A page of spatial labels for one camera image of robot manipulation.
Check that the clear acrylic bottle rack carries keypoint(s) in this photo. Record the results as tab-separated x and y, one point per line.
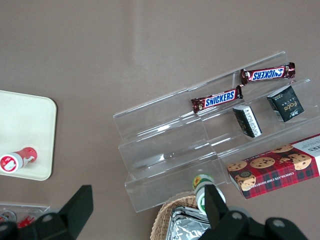
37	208

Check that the clear acrylic stepped shelf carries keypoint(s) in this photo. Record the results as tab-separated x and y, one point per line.
162	155

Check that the beige plastic serving tray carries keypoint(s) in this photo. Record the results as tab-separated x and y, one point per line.
25	125

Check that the red tartan cookie box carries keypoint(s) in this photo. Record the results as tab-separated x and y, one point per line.
275	170

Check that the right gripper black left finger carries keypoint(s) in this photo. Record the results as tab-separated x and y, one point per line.
80	207

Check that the red lid yogurt bottle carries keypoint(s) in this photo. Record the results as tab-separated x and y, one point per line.
17	160

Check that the small black carton box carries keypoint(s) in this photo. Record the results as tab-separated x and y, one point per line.
247	121
287	103

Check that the Snickers chocolate bar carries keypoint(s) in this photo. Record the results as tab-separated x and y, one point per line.
217	100
267	74

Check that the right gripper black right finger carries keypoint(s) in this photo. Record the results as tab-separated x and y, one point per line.
212	205

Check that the light oval wicker basket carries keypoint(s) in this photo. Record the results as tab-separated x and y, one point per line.
165	212

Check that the stack of foil containers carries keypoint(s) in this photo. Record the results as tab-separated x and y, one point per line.
187	225

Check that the green lid yogurt bottle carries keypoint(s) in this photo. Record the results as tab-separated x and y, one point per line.
200	183

